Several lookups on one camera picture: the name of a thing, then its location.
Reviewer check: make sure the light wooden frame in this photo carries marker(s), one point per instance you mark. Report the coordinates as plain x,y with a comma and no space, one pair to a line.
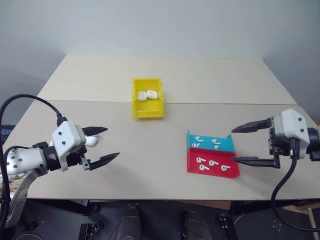
311,210

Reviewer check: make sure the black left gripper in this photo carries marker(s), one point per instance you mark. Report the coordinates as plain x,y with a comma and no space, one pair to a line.
76,157

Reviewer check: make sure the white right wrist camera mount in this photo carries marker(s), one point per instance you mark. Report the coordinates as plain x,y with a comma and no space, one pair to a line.
290,125

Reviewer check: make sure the dark rounded shape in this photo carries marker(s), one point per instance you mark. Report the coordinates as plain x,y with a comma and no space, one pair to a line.
130,222
191,225

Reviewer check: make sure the black metal clamp bracket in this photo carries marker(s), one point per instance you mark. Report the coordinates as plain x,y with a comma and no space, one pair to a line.
223,222

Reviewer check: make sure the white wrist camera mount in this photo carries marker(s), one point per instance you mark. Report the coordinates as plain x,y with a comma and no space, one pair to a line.
66,135
290,125

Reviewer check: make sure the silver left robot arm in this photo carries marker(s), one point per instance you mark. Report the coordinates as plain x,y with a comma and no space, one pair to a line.
17,160

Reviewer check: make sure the small black metal bracket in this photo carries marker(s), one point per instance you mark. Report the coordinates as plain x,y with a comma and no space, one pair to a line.
97,226

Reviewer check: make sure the blue plastic tray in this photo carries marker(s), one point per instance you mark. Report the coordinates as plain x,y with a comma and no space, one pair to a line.
206,144

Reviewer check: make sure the black base panel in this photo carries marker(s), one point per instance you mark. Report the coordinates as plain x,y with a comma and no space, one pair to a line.
55,220
255,225

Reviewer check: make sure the red plastic tray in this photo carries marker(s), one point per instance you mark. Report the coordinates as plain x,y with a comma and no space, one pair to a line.
215,173

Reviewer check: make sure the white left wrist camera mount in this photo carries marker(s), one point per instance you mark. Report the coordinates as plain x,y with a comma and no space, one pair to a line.
66,135

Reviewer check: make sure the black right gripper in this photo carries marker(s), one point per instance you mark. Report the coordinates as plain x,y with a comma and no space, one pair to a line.
280,146

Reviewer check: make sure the yellow plastic bin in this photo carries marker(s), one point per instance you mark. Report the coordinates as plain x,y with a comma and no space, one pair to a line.
147,110

